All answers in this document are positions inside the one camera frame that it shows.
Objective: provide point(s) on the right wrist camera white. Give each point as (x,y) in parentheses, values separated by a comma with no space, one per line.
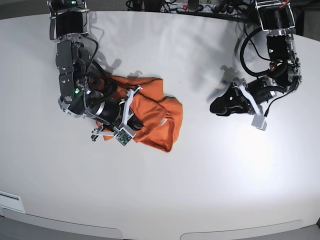
(123,137)

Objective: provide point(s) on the white power strip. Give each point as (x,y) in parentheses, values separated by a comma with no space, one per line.
(204,7)

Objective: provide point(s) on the white label plate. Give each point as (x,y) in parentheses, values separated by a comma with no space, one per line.
(11,202)

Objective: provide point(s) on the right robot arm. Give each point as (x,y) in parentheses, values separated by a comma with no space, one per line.
(85,89)

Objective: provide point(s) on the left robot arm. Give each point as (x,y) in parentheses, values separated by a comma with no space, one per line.
(275,17)

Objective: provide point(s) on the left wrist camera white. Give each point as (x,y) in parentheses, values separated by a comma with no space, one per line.
(259,122)

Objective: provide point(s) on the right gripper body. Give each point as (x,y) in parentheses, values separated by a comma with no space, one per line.
(109,111)

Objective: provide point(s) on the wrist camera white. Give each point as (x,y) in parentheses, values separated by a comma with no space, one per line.
(123,137)
(259,122)

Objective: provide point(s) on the orange T-shirt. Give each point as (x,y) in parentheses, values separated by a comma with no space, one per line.
(160,115)

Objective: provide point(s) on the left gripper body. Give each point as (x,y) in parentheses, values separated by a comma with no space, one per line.
(261,89)

